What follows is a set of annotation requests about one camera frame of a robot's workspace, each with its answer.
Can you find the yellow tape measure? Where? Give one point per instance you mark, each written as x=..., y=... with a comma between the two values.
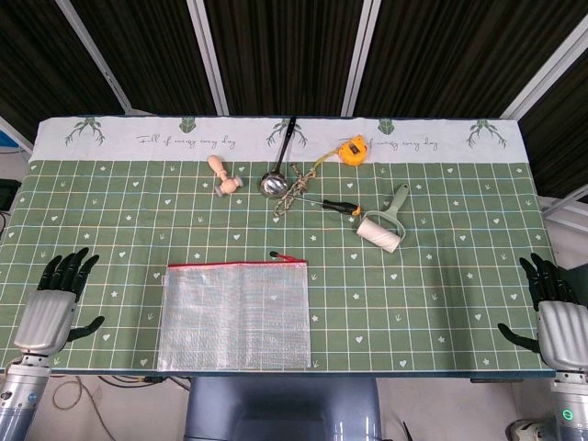
x=353, y=151

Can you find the aluminium partition post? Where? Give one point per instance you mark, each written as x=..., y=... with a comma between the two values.
x=546, y=69
x=358, y=57
x=98, y=57
x=16, y=133
x=209, y=57

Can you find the clear mesh zipper pouch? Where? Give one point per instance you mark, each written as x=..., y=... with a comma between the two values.
x=229, y=317

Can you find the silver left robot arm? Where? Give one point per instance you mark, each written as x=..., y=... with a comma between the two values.
x=20, y=399

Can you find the blue-grey robot torso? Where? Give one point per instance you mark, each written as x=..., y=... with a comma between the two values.
x=285, y=409

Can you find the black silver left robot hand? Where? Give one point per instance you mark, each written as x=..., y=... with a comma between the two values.
x=46, y=321

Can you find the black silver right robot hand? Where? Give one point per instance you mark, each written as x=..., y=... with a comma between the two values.
x=562, y=333

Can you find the green lint roller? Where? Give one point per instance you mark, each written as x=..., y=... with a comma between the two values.
x=379, y=235

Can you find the green grid tablecloth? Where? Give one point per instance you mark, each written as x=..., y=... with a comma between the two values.
x=413, y=312

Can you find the metal frame beside table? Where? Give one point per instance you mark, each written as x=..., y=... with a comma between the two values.
x=565, y=206

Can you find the wooden roller massager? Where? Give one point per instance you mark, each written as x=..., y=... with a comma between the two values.
x=227, y=186

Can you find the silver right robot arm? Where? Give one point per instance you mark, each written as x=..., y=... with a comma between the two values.
x=572, y=409

